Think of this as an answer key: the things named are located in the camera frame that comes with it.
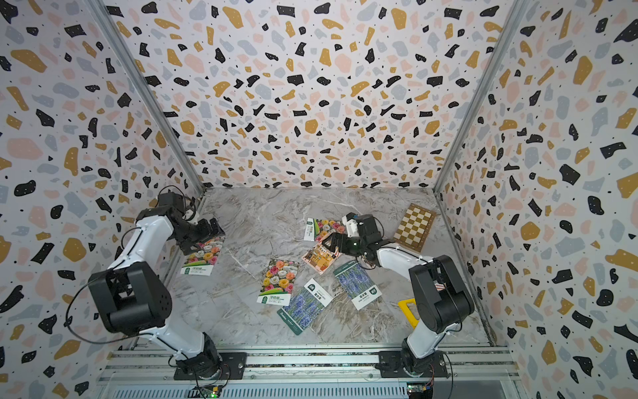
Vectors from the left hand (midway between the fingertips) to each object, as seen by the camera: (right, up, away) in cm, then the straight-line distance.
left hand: (215, 236), depth 88 cm
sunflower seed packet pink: (+37, -9, +10) cm, 39 cm away
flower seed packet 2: (+35, +1, +19) cm, 39 cm away
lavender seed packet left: (+32, -24, -2) cm, 40 cm away
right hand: (+42, -3, +3) cm, 42 cm away
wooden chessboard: (+77, +2, +18) cm, 79 cm away
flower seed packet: (+22, -17, +4) cm, 28 cm away
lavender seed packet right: (+51, -18, +4) cm, 54 cm away
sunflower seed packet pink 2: (+43, -1, -6) cm, 43 cm away
